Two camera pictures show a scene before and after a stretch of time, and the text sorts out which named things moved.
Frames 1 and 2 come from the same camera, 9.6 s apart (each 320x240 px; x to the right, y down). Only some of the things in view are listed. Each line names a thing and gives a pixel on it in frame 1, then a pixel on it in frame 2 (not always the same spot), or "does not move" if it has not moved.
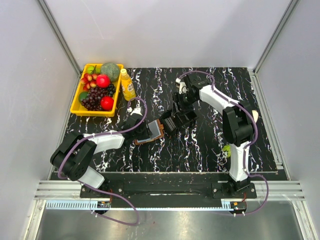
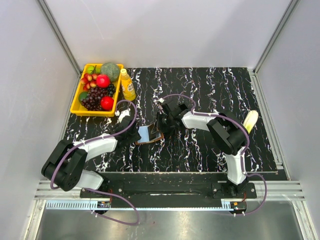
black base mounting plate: (170, 190) does not move
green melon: (112, 69) does not move
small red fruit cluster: (89, 80) does not move
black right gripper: (176, 98) → (159, 127)
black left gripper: (147, 133) → (136, 136)
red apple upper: (103, 81) does not move
